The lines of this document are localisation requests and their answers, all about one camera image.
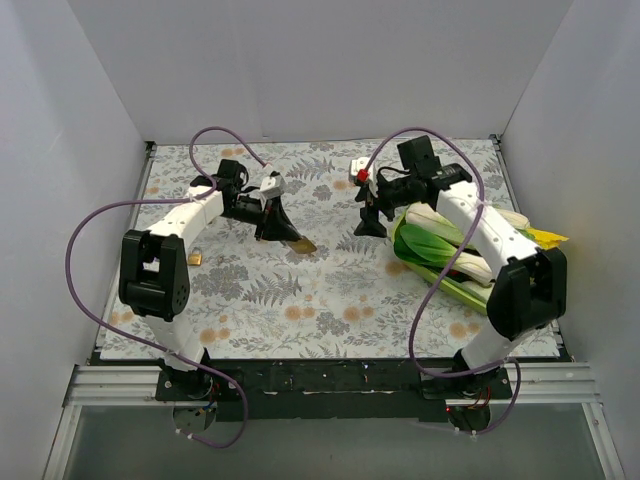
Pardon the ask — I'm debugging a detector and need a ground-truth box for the brass padlock with steel shackle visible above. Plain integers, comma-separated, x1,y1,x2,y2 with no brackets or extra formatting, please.
187,247,203,267

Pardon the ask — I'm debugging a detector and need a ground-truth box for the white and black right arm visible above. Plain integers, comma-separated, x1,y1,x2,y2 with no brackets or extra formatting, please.
349,129,567,398

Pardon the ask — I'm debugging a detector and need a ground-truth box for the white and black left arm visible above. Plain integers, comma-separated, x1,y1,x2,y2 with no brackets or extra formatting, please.
119,159,303,400

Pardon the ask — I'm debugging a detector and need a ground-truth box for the floral patterned table mat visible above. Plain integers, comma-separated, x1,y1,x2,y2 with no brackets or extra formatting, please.
101,139,561,360

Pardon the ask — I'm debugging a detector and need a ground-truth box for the green bok choy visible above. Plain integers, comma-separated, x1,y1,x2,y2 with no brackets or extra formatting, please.
393,224,457,268

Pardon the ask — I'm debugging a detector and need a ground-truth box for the green napa cabbage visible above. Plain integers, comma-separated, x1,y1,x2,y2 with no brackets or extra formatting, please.
496,208,530,230

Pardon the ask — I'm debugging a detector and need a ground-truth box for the green plastic tray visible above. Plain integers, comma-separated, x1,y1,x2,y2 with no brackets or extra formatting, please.
392,204,493,315

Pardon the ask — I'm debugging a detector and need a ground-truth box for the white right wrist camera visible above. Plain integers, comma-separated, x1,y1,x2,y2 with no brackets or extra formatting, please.
348,157,376,194

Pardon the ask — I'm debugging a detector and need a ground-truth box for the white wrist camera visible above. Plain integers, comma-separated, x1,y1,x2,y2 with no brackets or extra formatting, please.
258,172,286,201
348,157,376,194

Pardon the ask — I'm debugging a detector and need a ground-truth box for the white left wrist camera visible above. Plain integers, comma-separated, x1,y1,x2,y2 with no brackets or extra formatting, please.
258,172,286,201

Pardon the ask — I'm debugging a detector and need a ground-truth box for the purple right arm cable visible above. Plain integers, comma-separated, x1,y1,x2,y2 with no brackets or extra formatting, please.
364,126,522,435

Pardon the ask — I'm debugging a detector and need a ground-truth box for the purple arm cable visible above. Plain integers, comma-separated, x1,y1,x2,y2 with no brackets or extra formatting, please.
364,126,522,435
65,126,274,449

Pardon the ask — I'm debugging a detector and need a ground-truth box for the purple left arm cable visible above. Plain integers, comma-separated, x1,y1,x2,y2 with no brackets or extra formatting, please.
65,126,274,449

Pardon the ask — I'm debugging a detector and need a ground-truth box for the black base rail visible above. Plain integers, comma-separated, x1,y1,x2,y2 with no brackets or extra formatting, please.
155,358,512,422

